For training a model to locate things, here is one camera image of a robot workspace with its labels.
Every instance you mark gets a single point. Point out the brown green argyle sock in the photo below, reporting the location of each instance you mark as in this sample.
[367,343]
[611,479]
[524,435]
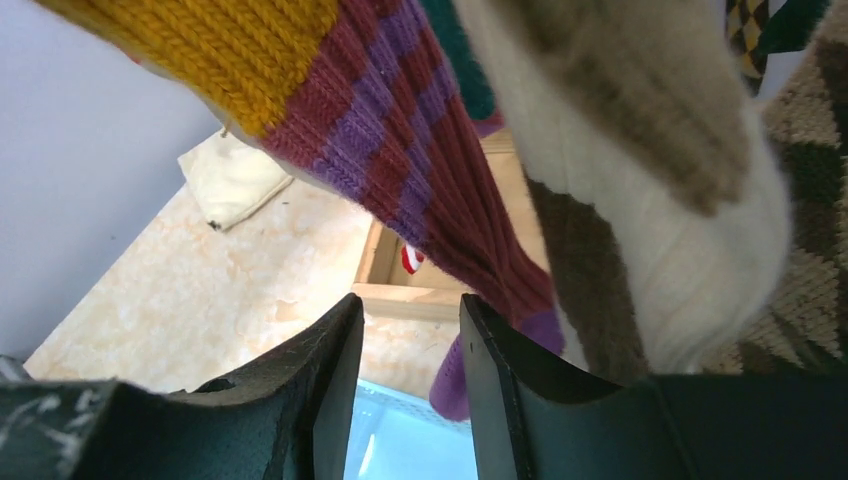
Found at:
[805,91]

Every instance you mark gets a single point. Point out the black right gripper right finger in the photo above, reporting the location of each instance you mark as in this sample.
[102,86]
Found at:
[536,416]

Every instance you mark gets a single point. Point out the wooden hanger stand frame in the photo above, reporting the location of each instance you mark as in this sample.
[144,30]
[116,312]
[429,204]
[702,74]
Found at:
[388,291]

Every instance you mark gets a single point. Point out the light blue plastic basket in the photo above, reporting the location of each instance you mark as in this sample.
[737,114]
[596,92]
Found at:
[397,436]

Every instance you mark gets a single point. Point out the cream brown patch sock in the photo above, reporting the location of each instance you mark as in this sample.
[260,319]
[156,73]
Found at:
[665,215]

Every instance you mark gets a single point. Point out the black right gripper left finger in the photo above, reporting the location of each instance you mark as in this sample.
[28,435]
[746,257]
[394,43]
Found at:
[285,415]

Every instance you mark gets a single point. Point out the beige crumpled cloth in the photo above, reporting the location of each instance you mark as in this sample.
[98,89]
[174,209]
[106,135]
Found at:
[230,180]

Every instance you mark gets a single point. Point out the maroon purple yellow sock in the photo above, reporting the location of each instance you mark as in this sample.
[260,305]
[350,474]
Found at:
[359,97]

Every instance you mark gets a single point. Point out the red white striped sock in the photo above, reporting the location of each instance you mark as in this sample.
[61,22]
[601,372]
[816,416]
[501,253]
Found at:
[411,259]

